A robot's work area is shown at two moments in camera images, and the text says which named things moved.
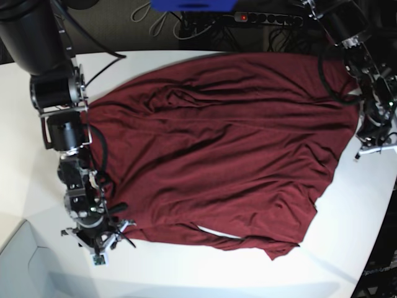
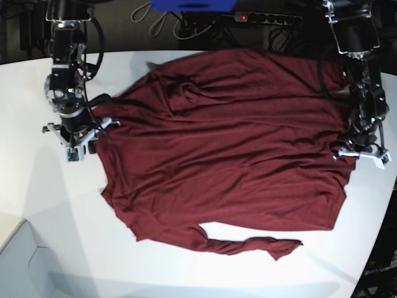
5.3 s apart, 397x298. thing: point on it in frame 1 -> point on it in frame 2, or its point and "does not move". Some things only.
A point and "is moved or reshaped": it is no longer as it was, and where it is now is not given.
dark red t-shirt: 243,145 is moved or reshaped
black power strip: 270,18 does not move
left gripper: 90,234 -> 82,118
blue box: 193,5 does not move
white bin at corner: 26,270 does not move
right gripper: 373,133 -> 358,141
